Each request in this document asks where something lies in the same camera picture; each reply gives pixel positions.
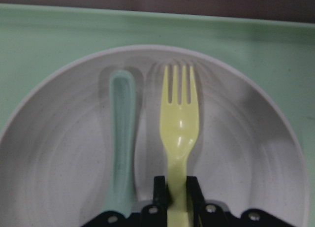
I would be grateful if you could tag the brown paper table cover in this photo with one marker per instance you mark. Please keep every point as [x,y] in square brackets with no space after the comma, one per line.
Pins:
[283,10]

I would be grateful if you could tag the yellow plastic fork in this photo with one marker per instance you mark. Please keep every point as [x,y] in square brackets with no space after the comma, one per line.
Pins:
[179,130]

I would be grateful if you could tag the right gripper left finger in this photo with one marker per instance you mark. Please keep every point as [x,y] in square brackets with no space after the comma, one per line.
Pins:
[161,194]

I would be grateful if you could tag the teal plastic spoon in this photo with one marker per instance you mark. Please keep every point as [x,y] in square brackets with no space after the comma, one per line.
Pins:
[122,91]

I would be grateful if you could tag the light green plastic tray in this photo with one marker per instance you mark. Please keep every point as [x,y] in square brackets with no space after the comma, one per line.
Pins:
[35,41]

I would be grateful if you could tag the white round plate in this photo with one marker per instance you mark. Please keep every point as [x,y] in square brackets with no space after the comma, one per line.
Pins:
[56,151]

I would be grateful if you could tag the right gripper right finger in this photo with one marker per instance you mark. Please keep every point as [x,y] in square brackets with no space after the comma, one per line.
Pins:
[195,201]

